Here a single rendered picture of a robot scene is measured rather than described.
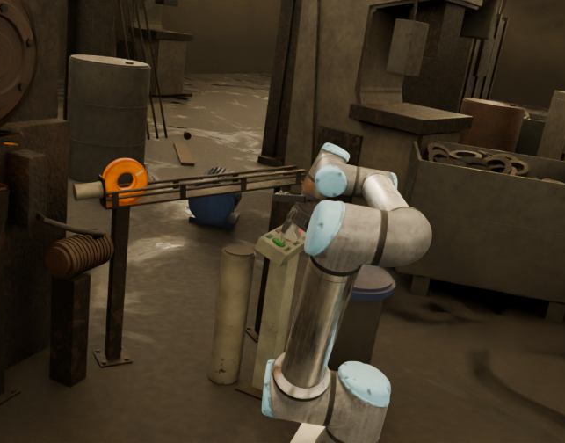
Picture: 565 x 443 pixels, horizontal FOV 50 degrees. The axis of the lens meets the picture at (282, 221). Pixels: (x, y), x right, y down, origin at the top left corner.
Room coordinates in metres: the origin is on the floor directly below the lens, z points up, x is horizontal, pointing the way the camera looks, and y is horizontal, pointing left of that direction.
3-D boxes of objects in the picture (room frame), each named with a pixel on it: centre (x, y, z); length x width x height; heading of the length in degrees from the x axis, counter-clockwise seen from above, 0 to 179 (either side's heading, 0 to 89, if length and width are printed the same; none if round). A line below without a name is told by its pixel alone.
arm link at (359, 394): (1.43, -0.27, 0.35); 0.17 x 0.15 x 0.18; 91
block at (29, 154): (1.86, 0.83, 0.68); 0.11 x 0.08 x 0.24; 68
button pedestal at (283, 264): (1.99, -0.03, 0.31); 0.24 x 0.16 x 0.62; 158
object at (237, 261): (2.01, 0.14, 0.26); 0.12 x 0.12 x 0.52
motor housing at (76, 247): (1.89, 0.66, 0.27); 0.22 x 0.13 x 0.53; 158
